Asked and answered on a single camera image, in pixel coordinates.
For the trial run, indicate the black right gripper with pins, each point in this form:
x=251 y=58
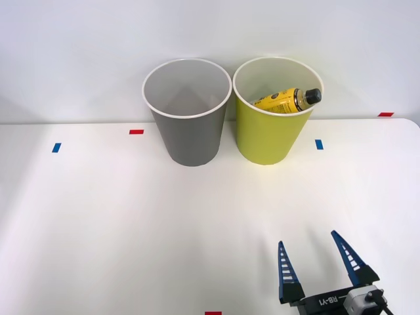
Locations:
x=323 y=303

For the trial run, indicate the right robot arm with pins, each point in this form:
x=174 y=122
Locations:
x=359 y=300

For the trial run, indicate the yellow-green plastic waste bin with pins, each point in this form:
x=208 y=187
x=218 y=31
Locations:
x=269 y=138

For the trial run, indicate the yellow bottle with black cap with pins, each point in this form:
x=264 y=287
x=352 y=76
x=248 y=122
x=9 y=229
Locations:
x=279 y=101

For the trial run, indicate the grey plastic waste bin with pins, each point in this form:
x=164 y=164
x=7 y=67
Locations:
x=192 y=141

